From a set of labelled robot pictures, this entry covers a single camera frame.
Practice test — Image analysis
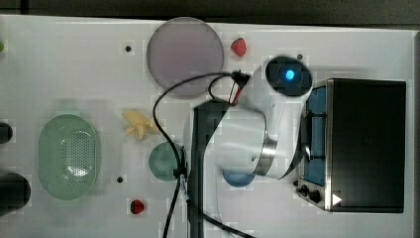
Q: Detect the red ketchup bottle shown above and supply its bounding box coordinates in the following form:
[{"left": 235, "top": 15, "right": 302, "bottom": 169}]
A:
[{"left": 231, "top": 87, "right": 243, "bottom": 105}]

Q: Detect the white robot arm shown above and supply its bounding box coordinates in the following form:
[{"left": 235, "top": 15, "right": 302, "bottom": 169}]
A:
[{"left": 184, "top": 56, "right": 313, "bottom": 238}]

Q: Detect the red strawberry near plate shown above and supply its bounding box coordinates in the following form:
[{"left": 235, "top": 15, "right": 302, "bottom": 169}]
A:
[{"left": 231, "top": 38, "right": 247, "bottom": 57}]

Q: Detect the green mug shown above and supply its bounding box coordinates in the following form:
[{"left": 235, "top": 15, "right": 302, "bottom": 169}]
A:
[{"left": 149, "top": 142, "right": 177, "bottom": 181}]

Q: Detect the blue bowl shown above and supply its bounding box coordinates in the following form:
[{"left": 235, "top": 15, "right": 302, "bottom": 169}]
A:
[{"left": 222, "top": 170, "right": 255, "bottom": 187}]

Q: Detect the peeled banana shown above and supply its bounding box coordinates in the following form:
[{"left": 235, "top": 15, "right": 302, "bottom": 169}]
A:
[{"left": 122, "top": 110, "right": 158, "bottom": 140}]

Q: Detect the red strawberry near edge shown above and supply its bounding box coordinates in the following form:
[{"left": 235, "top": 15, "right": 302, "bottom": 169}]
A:
[{"left": 130, "top": 199, "right": 145, "bottom": 214}]

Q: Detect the green perforated colander basket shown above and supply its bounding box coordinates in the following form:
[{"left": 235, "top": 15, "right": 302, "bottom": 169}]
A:
[{"left": 38, "top": 114, "right": 99, "bottom": 200}]

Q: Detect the black toaster oven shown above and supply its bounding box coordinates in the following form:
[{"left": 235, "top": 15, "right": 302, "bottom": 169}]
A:
[{"left": 294, "top": 78, "right": 406, "bottom": 213}]

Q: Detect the small black cup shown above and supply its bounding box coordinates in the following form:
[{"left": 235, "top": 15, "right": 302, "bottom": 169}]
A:
[{"left": 0, "top": 122, "right": 13, "bottom": 144}]

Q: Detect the large black cup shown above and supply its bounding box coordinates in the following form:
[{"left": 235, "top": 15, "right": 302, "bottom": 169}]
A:
[{"left": 0, "top": 174, "right": 31, "bottom": 216}]

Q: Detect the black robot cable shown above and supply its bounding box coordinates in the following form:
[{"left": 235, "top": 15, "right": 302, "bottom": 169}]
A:
[{"left": 153, "top": 69, "right": 257, "bottom": 238}]

